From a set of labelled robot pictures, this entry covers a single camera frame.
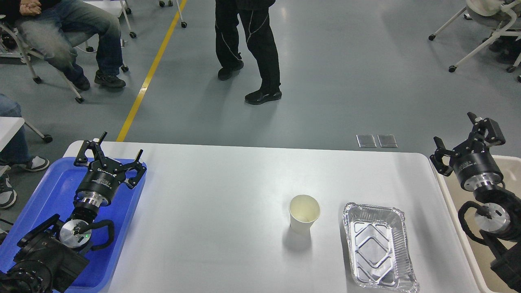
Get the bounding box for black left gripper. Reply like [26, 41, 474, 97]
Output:
[73, 131, 147, 206]

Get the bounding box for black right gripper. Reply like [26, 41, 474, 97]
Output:
[430, 112, 506, 192]

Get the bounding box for white paper cup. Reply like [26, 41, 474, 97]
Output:
[289, 195, 321, 234]

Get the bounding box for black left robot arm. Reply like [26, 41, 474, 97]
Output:
[1, 138, 147, 293]

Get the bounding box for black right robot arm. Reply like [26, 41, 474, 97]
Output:
[429, 112, 521, 292]

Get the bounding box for blue plastic tray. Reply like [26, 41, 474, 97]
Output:
[0, 157, 146, 293]

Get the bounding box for white chair left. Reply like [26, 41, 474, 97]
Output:
[0, 15, 96, 104]

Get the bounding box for white chair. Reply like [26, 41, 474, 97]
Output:
[0, 15, 96, 104]
[428, 0, 521, 83]

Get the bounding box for right floor socket plate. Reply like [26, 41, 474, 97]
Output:
[377, 135, 398, 148]

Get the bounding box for floor socket plate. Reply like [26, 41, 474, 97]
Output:
[377, 135, 398, 148]
[356, 135, 377, 148]

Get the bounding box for person at left edge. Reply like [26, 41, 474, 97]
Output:
[0, 94, 50, 209]

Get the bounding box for left floor socket plate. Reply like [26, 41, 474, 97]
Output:
[356, 135, 377, 148]

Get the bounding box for white side table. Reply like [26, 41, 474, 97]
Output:
[0, 117, 25, 150]

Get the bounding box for white chair right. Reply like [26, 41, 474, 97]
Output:
[428, 0, 521, 83]

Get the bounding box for aluminium foil tray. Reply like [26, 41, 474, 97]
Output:
[342, 202, 420, 293]

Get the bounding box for seated person in jeans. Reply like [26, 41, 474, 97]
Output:
[0, 0, 125, 91]

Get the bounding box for standing person in black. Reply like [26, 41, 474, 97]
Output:
[215, 0, 282, 105]

